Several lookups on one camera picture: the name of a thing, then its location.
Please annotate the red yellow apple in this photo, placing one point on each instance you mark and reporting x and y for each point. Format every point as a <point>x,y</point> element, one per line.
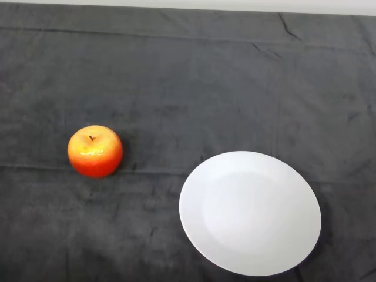
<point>95,158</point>

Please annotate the white round plate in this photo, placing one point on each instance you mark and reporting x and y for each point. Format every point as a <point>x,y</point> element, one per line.
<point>249,214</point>

